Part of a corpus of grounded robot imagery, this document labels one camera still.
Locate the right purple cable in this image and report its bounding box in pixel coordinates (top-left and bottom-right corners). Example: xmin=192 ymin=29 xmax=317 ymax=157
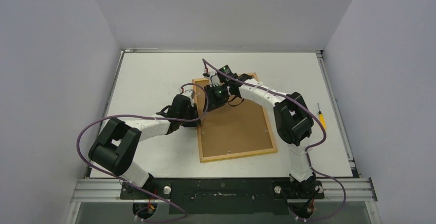
xmin=202 ymin=58 xmax=348 ymax=222

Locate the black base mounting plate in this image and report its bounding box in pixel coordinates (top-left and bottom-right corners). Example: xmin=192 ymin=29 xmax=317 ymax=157
xmin=119 ymin=179 xmax=324 ymax=216

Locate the yellow handled screwdriver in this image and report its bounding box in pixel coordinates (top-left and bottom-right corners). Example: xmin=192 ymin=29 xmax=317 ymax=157
xmin=317 ymin=103 xmax=326 ymax=129

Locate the purple cable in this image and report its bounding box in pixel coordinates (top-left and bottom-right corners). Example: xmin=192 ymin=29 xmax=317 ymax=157
xmin=75 ymin=83 xmax=209 ymax=224
xmin=202 ymin=58 xmax=348 ymax=222

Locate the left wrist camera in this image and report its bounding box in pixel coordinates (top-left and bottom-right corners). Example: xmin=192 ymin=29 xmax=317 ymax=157
xmin=181 ymin=89 xmax=196 ymax=100

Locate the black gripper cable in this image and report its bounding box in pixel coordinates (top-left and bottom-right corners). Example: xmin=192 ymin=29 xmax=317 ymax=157
xmin=226 ymin=91 xmax=245 ymax=108

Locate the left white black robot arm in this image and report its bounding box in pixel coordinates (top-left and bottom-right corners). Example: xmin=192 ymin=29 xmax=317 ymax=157
xmin=88 ymin=90 xmax=201 ymax=199

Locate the aluminium rail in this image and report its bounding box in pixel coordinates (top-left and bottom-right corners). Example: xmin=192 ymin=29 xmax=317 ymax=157
xmin=69 ymin=177 xmax=378 ymax=203

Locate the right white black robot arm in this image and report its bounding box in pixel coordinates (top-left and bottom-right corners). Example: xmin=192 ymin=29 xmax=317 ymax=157
xmin=203 ymin=66 xmax=314 ymax=198

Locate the yellow wooden photo frame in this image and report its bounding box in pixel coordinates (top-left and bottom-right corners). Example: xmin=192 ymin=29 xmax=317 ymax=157
xmin=191 ymin=72 xmax=278 ymax=164

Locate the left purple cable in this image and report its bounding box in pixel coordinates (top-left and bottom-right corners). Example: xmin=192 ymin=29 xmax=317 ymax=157
xmin=75 ymin=83 xmax=209 ymax=224

